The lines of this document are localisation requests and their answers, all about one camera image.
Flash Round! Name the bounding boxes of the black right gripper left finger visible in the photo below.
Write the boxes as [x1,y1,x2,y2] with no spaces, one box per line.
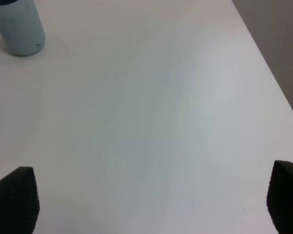
[0,167,40,234]

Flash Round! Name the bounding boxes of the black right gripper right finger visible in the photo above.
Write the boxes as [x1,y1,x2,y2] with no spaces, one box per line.
[266,160,293,234]

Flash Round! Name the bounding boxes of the light teal tall cup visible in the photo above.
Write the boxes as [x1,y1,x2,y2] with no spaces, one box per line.
[0,0,45,57]

